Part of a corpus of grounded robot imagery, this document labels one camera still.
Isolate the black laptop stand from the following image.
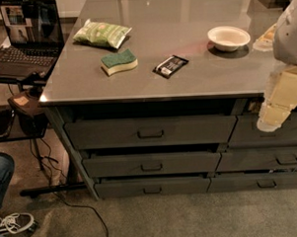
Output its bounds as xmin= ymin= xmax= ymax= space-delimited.
xmin=0 ymin=69 xmax=88 ymax=200

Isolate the green chip bag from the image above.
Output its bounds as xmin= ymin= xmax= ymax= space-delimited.
xmin=73 ymin=19 xmax=132 ymax=48

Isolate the green yellow sponge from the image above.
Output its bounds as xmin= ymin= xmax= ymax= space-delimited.
xmin=101 ymin=49 xmax=138 ymax=76

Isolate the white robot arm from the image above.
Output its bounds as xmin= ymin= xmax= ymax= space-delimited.
xmin=257 ymin=0 xmax=297 ymax=132

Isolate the black laptop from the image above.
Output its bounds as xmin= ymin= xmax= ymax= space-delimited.
xmin=0 ymin=0 xmax=64 ymax=83

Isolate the black device with label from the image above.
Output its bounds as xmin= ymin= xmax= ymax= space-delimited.
xmin=8 ymin=88 xmax=48 ymax=135

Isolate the white bowl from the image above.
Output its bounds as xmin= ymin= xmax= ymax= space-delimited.
xmin=207 ymin=26 xmax=251 ymax=52

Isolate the black white sneaker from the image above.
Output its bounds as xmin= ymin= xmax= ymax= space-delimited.
xmin=0 ymin=212 xmax=38 ymax=236

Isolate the black smartphone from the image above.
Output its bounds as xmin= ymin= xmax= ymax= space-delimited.
xmin=0 ymin=109 xmax=14 ymax=138

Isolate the grey drawer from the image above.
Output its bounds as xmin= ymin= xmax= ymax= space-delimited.
xmin=82 ymin=151 xmax=220 ymax=178
xmin=64 ymin=116 xmax=237 ymax=149
xmin=94 ymin=176 xmax=210 ymax=198
xmin=208 ymin=172 xmax=297 ymax=193
xmin=217 ymin=147 xmax=297 ymax=172
xmin=229 ymin=112 xmax=297 ymax=148

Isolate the black power cable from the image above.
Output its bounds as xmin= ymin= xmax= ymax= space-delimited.
xmin=29 ymin=135 xmax=111 ymax=237

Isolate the black snack bar wrapper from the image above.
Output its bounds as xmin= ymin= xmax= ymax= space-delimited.
xmin=153 ymin=55 xmax=188 ymax=79

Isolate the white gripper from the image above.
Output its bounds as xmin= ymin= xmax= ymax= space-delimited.
xmin=257 ymin=65 xmax=297 ymax=132

